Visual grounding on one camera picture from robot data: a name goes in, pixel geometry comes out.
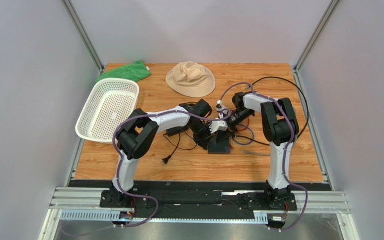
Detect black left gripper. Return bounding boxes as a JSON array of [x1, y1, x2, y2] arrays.
[[188, 121, 216, 150]]

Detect black Mercury network switch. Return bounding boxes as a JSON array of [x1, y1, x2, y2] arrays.
[[207, 131, 232, 155]]

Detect blue ethernet cable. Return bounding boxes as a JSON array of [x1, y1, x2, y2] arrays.
[[231, 123, 256, 147]]

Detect black power adapter with cord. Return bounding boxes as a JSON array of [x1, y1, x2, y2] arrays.
[[161, 101, 210, 165]]

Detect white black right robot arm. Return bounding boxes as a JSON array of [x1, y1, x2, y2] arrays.
[[227, 91, 300, 209]]

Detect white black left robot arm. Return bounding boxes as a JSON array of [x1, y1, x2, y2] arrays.
[[100, 99, 213, 208]]

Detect beige bucket hat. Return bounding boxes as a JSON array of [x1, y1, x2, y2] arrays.
[[165, 61, 216, 98]]

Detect green cloth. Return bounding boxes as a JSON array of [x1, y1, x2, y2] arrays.
[[95, 60, 151, 83]]

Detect white perforated plastic basket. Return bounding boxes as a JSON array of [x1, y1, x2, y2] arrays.
[[75, 78, 140, 144]]

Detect red ethernet cable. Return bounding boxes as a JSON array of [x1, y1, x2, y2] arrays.
[[231, 118, 251, 139]]

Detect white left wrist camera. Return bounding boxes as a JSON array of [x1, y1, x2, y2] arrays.
[[209, 116, 229, 134]]

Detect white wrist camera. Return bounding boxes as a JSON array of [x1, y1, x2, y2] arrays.
[[209, 116, 229, 134], [216, 99, 230, 119]]

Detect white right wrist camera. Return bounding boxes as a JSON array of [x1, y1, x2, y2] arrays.
[[216, 99, 230, 119]]

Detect grey ethernet cable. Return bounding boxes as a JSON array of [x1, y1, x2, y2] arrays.
[[241, 149, 273, 157]]

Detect black ethernet cable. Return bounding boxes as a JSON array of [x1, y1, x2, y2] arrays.
[[233, 76, 310, 147]]

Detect aluminium front rail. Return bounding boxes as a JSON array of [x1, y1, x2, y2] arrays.
[[39, 187, 359, 240]]

